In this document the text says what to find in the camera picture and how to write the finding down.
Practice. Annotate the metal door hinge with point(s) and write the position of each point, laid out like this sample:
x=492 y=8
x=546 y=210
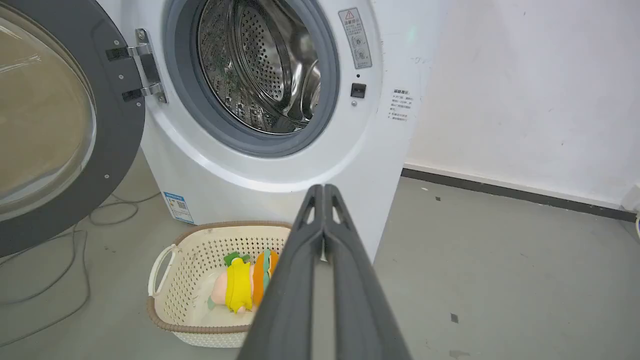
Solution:
x=146 y=65

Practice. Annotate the white front-load washing machine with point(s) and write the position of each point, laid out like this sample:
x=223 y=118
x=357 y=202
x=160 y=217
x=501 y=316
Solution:
x=260 y=150

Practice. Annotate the grey warning label sticker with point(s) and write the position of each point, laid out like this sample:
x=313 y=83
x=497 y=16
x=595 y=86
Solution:
x=355 y=37

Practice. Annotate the blue energy label sticker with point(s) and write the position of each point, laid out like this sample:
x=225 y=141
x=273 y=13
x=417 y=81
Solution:
x=178 y=207

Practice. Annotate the cream perforated laundry basket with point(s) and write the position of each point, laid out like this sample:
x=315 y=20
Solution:
x=195 y=280

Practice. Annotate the grey round washer door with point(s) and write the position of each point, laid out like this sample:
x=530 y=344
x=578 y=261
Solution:
x=55 y=120

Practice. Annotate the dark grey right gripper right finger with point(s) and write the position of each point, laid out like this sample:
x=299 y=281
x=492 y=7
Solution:
x=362 y=300

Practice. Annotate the colourful plush doll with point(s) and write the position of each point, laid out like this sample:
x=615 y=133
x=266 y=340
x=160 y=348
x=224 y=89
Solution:
x=242 y=282

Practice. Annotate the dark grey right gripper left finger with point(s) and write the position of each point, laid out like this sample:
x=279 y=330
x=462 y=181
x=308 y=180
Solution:
x=287 y=295

